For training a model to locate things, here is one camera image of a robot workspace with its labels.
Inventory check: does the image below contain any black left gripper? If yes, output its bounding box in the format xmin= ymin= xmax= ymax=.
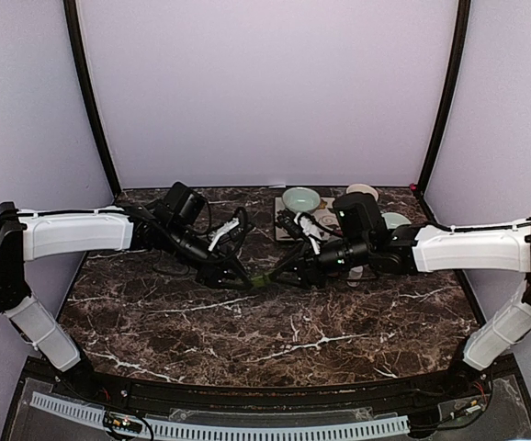
xmin=164 ymin=222 xmax=254 ymax=291

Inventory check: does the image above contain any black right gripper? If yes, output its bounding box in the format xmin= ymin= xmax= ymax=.
xmin=269 ymin=234 xmax=372 ymax=290

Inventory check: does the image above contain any green pill organizer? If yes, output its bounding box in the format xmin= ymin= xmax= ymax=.
xmin=251 ymin=273 xmax=273 ymax=288

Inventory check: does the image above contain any small white pill bottle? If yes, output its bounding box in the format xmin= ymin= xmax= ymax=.
xmin=346 ymin=266 xmax=364 ymax=288

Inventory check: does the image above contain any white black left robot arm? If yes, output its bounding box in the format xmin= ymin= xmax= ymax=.
xmin=0 ymin=182 xmax=253 ymax=401

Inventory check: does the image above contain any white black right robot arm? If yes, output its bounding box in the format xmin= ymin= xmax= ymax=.
xmin=268 ymin=193 xmax=531 ymax=399

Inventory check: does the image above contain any floral square ceramic plate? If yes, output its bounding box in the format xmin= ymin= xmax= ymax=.
xmin=273 ymin=196 xmax=342 ymax=243

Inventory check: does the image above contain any plain teal ceramic bowl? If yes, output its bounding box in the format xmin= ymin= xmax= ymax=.
xmin=282 ymin=187 xmax=321 ymax=213

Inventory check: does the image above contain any cream floral ceramic mug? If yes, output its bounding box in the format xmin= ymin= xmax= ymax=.
xmin=345 ymin=184 xmax=379 ymax=201

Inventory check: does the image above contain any teal ribbed small bowl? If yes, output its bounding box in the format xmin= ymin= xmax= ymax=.
xmin=382 ymin=212 xmax=412 ymax=230

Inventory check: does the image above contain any left circuit board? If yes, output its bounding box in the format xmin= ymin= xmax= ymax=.
xmin=103 ymin=412 xmax=144 ymax=434

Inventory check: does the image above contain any circuit board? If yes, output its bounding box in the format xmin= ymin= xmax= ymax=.
xmin=449 ymin=399 xmax=488 ymax=420
xmin=103 ymin=412 xmax=144 ymax=434

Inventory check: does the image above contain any right circuit board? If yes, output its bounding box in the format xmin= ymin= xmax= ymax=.
xmin=449 ymin=399 xmax=488 ymax=420

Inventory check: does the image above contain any white slotted cable duct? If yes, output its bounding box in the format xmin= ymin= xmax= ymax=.
xmin=29 ymin=392 xmax=410 ymax=440

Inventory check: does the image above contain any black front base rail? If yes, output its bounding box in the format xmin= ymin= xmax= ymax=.
xmin=2 ymin=356 xmax=531 ymax=440

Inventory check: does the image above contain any black right corner post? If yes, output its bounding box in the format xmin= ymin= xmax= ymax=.
xmin=415 ymin=0 xmax=471 ymax=198

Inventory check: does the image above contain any black corner post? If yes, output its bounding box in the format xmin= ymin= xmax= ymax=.
xmin=62 ymin=0 xmax=122 ymax=197
xmin=415 ymin=0 xmax=471 ymax=198

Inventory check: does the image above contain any black left corner post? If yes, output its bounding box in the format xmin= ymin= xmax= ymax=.
xmin=62 ymin=0 xmax=122 ymax=197

